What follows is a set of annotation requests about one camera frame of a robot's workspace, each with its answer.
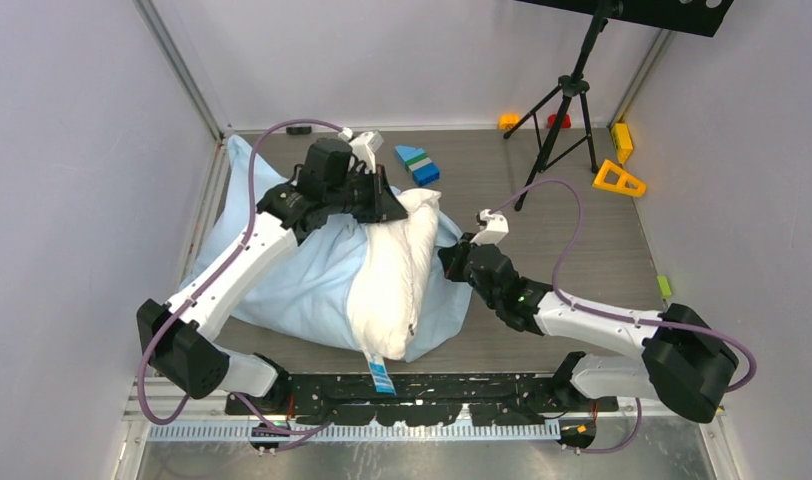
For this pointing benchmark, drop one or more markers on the black overhead panel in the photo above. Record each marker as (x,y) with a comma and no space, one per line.
(701,18)

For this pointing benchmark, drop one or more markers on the red toy block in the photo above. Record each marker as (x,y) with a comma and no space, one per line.
(564,121)

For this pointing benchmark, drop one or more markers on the yellow rectangular toy block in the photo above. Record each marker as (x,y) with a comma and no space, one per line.
(622,141)

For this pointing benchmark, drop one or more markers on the lime green toy block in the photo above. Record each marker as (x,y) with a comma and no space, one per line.
(664,286)

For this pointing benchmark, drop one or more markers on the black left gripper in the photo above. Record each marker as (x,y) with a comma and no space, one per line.
(382,204)

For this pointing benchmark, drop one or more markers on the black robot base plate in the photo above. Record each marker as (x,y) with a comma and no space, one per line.
(491,399)

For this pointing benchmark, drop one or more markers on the blue green toy block stack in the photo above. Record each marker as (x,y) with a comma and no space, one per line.
(416,161)

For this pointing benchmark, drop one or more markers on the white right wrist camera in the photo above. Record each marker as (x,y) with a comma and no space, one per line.
(493,228)

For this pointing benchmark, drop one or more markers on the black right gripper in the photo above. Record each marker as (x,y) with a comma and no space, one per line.
(454,257)

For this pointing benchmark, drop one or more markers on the small black wall clip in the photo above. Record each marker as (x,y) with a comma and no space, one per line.
(299,130)

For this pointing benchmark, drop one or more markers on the white pillow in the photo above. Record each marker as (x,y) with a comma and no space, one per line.
(386,296)

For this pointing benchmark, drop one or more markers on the yellow triangular toy block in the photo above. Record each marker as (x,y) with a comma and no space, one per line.
(611,177)

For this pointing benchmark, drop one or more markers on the white slotted cable duct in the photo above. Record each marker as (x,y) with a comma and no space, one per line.
(459,430)

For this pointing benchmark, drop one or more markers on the light blue green pillowcase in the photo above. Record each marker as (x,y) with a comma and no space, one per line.
(304,295)

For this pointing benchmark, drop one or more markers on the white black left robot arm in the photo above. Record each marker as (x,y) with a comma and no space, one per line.
(339,176)

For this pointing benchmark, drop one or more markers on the orange toy block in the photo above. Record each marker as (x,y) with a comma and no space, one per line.
(508,121)

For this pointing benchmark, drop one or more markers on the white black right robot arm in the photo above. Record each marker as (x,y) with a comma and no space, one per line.
(673,356)

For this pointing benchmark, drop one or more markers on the black camera tripod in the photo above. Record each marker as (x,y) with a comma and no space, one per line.
(570,87)

